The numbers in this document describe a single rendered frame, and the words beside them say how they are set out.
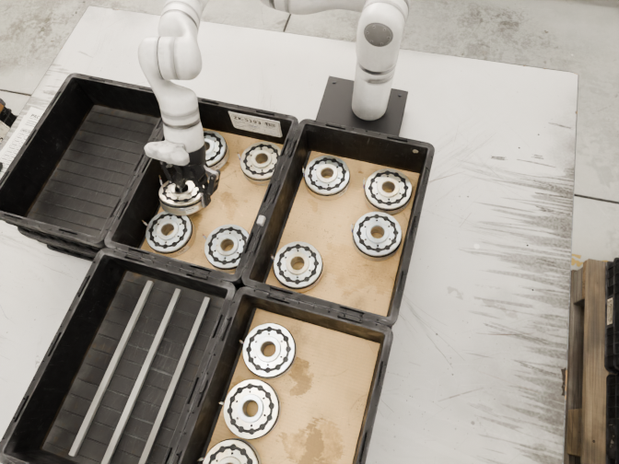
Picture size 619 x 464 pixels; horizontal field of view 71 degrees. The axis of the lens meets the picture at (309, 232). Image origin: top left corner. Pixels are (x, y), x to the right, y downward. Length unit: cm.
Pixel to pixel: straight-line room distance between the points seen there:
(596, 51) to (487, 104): 141
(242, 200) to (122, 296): 34
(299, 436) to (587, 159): 180
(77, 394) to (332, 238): 60
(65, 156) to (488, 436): 118
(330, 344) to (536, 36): 214
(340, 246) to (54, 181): 72
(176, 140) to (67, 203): 40
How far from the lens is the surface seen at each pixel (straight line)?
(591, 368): 177
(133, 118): 125
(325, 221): 97
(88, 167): 122
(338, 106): 120
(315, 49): 146
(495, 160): 126
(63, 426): 103
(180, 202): 98
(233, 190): 104
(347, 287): 91
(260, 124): 104
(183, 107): 85
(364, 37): 98
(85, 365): 103
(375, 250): 91
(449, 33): 259
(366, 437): 79
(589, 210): 216
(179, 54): 81
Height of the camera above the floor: 171
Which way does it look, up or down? 66 degrees down
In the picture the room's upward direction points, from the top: 11 degrees counter-clockwise
